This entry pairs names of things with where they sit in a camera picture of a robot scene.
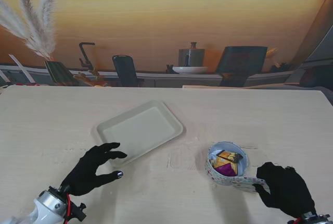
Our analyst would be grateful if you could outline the beige rectangular plastic tray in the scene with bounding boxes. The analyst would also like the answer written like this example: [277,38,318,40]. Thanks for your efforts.
[91,99,187,169]

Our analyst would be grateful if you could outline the round polka dot tin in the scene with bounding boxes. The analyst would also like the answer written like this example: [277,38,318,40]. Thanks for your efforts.
[204,141,249,186]

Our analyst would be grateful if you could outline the purple yellow printed snack packet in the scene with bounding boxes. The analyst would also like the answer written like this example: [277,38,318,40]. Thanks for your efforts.
[213,161,239,177]

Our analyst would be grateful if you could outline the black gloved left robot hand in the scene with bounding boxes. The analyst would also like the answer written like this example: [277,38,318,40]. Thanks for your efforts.
[60,142,128,197]

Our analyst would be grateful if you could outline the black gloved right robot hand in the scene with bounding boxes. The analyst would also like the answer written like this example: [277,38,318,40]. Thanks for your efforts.
[252,161,316,219]

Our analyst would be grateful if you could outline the red left wrist cable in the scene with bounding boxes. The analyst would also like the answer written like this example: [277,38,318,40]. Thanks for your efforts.
[63,194,72,224]

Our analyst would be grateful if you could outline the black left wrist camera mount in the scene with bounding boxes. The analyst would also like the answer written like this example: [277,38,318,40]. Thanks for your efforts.
[70,202,87,222]

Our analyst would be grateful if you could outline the round polka dot tin lid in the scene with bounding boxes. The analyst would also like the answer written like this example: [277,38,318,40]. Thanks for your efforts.
[233,176,268,194]

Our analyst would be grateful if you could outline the printed kitchen backdrop banner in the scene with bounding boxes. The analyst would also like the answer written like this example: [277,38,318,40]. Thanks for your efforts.
[0,0,333,89]

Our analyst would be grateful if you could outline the dark brown orange snack packet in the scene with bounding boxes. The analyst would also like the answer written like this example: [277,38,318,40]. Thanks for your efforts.
[217,150,244,164]

